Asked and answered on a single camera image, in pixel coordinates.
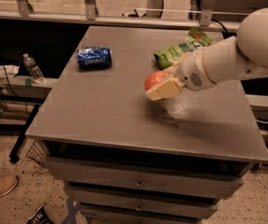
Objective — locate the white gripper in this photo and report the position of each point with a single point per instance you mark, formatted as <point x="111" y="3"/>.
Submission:
<point x="190" y="69"/>

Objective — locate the red apple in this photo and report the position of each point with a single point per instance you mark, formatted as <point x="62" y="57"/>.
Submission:
<point x="154" y="79"/>

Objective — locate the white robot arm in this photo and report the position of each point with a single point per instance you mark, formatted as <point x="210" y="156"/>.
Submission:
<point x="243" y="56"/>

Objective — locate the blue pepsi can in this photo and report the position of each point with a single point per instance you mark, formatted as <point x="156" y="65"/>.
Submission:
<point x="94" y="57"/>

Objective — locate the green chip bag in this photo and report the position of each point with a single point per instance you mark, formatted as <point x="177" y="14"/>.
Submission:
<point x="196" y="39"/>

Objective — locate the grey drawer cabinet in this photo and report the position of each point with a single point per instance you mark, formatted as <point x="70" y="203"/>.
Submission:
<point x="124" y="158"/>

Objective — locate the clear plastic water bottle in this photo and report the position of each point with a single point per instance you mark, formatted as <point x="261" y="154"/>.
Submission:
<point x="33" y="68"/>

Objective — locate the black snack bag on floor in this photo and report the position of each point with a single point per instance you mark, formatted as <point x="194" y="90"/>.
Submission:
<point x="40" y="217"/>

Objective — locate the black wire basket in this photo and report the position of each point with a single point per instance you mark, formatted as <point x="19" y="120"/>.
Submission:
<point x="36" y="154"/>

